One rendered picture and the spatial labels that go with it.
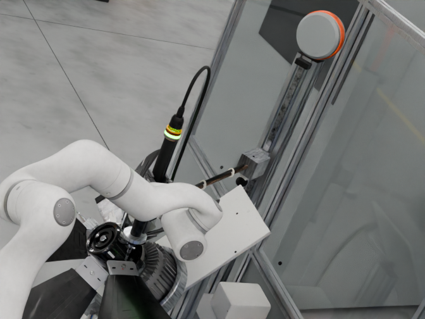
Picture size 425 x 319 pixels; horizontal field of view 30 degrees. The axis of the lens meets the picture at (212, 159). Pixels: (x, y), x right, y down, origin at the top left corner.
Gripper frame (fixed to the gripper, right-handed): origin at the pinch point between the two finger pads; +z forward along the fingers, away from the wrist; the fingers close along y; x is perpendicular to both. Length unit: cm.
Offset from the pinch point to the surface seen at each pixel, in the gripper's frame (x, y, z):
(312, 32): 37, 55, 41
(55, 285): -45.6, -16.0, 6.4
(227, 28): 2, 70, 126
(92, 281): -41.7, -5.9, 4.6
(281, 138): -1, 58, 37
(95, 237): -30.4, -6.5, 11.6
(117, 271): -32.6, -1.9, -1.5
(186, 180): -68, 71, 110
